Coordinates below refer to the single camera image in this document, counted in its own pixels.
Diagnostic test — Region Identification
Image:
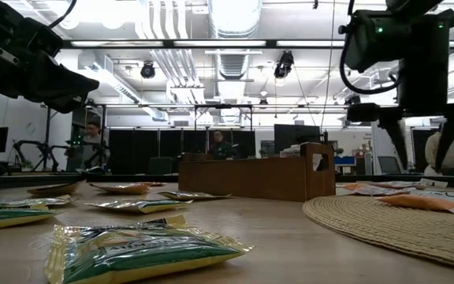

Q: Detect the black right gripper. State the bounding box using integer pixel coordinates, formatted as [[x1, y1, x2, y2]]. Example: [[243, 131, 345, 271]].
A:
[[346, 13, 454, 174]]

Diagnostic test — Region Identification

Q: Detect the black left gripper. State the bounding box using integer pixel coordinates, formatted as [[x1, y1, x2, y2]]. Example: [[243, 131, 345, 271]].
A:
[[0, 0, 100, 114]]

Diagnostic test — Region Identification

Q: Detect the green yellow tea packet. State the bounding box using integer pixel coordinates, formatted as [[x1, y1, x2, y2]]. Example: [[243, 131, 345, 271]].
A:
[[0, 194, 73, 211], [0, 208, 57, 233], [44, 215, 255, 284], [84, 199, 194, 215], [156, 190, 234, 202]]

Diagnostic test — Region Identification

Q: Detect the wooden compartment tea box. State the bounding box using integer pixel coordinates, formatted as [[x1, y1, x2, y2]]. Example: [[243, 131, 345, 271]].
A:
[[178, 141, 337, 204]]

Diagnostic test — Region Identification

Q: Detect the black partition screen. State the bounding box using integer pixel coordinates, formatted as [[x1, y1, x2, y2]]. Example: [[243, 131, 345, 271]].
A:
[[411, 128, 429, 177], [108, 129, 258, 176]]

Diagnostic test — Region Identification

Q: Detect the person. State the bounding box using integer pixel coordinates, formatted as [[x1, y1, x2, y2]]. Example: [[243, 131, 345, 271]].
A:
[[423, 132, 454, 177], [77, 121, 112, 173], [207, 129, 238, 160]]

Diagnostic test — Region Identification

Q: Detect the grey office chair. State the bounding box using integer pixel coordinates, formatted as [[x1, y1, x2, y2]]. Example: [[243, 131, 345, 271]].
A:
[[377, 155, 404, 176]]

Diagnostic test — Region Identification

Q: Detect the white pillar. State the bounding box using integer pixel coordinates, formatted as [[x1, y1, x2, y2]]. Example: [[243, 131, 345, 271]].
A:
[[370, 121, 400, 176]]

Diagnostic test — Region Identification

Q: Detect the round woven straw placemat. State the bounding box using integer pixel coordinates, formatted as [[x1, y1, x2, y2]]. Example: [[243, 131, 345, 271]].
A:
[[302, 194, 454, 274]]

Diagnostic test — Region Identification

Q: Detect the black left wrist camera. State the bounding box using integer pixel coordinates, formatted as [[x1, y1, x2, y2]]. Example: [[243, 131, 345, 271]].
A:
[[24, 24, 65, 60]]

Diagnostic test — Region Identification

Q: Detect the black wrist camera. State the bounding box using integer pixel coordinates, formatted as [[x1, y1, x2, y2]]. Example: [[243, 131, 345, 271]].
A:
[[339, 9, 406, 74], [24, 24, 65, 60]]

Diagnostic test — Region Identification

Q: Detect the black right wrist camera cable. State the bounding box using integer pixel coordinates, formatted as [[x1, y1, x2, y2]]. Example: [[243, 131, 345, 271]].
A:
[[337, 0, 404, 95]]

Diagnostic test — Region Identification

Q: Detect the black ceiling-mounted camera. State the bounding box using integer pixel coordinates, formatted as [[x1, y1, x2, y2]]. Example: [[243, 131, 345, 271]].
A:
[[273, 50, 296, 80], [140, 61, 157, 80]]

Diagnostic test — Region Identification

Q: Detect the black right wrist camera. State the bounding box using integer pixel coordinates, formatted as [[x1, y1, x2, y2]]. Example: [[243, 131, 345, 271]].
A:
[[339, 9, 406, 74]]

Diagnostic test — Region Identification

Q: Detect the silver ventilation duct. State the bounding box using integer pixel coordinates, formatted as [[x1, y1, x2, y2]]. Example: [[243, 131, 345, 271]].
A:
[[209, 0, 262, 82]]

